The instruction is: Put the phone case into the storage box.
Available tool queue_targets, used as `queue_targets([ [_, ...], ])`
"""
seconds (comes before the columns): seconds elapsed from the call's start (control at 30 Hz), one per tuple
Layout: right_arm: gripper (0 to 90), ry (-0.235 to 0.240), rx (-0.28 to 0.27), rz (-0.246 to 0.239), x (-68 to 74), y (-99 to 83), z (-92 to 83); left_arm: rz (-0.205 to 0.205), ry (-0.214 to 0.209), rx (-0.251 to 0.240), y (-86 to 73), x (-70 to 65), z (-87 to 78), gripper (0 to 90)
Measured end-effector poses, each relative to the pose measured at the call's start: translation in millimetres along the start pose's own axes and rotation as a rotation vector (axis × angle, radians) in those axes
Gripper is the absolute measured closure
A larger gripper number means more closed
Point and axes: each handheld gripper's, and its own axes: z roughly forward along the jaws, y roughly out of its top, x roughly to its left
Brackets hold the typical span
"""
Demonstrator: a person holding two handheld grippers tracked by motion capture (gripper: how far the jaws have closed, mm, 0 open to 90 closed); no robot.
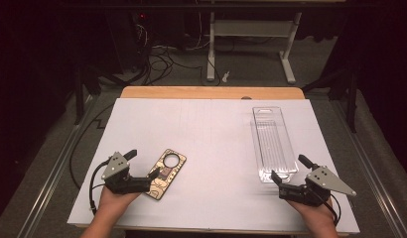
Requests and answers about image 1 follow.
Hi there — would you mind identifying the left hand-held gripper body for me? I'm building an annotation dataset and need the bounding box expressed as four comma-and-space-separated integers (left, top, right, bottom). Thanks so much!
101, 151, 152, 195

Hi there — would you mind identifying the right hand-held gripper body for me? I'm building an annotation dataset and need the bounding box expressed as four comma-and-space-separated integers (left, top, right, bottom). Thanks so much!
279, 166, 357, 208

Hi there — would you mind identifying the cartoon print phone case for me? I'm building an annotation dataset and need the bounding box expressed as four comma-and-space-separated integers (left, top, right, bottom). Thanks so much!
144, 148, 188, 201

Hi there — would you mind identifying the clear plastic packaging tray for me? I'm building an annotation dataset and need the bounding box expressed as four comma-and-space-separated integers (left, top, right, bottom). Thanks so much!
249, 105, 300, 184

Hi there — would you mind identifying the person's right hand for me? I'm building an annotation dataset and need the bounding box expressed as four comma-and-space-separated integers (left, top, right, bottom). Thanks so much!
285, 197, 339, 231

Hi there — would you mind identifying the person's left hand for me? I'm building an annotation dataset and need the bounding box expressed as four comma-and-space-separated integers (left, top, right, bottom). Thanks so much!
96, 187, 142, 221

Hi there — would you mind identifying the black metal stand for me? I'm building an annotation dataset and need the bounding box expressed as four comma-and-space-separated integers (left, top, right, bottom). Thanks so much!
303, 64, 358, 134
72, 64, 104, 126

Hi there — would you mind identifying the wooden table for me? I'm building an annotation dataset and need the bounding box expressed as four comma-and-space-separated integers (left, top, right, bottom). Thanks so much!
119, 85, 306, 100

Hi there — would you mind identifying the black computer tower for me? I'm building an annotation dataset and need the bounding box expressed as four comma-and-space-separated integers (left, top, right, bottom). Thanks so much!
104, 9, 150, 74

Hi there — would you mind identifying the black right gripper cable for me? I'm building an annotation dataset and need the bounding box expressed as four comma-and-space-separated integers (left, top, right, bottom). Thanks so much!
319, 189, 342, 227

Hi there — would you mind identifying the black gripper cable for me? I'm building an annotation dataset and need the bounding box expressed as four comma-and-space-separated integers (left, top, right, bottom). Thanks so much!
319, 189, 342, 227
88, 159, 112, 216

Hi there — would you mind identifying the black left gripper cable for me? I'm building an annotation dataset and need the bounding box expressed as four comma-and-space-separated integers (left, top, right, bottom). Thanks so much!
88, 159, 112, 216

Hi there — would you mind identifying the long black floor cable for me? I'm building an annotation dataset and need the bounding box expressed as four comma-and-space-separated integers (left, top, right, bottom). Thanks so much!
68, 102, 117, 191

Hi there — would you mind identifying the metal floor rail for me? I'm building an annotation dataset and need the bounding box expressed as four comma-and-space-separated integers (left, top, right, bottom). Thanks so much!
330, 98, 407, 238
16, 94, 100, 238

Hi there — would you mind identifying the tangle of black floor cables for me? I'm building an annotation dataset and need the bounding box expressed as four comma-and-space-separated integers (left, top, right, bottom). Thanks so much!
135, 23, 222, 87

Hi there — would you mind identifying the white metal stand frame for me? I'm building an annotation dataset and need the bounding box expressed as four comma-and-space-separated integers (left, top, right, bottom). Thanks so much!
205, 11, 303, 85

